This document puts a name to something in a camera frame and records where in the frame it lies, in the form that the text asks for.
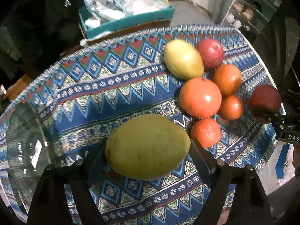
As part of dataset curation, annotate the red apple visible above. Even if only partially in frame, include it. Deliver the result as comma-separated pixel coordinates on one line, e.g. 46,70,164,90
248,84,282,124
195,39,225,71

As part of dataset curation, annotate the small tangerine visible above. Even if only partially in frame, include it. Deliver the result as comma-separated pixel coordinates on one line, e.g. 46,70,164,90
219,94,244,120

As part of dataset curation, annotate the small mandarin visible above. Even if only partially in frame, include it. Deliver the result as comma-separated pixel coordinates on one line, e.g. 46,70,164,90
191,118,221,148

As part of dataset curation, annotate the large orange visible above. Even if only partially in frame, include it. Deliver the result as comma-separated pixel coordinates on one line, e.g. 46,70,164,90
179,78,222,118

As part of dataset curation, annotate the yellow-green mango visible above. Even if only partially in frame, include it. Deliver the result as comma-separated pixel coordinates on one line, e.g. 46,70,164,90
164,39,204,81
105,114,191,181

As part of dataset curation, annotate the dark glass bowl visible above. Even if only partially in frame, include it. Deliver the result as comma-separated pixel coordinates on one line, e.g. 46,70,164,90
6,102,51,214

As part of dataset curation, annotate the blue patterned tablecloth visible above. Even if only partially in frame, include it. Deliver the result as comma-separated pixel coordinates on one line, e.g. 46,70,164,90
1,24,277,224

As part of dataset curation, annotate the metal shoe rack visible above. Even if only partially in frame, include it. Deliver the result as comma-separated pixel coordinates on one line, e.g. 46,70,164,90
220,0,282,42

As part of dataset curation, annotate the teal plastic crate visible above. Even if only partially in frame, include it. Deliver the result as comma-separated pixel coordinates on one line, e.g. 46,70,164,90
79,4,175,39

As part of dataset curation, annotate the large cardboard box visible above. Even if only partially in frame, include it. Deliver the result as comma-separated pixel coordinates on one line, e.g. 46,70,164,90
79,19,172,47

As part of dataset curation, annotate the clear plastic bag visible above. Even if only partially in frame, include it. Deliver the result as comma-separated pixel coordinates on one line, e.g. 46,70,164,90
123,0,170,16

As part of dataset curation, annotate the black hanging coat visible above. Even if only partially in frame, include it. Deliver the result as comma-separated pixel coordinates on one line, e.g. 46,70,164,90
1,0,84,79

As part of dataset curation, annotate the white printed sack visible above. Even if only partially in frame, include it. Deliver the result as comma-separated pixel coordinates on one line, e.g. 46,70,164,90
51,0,132,22

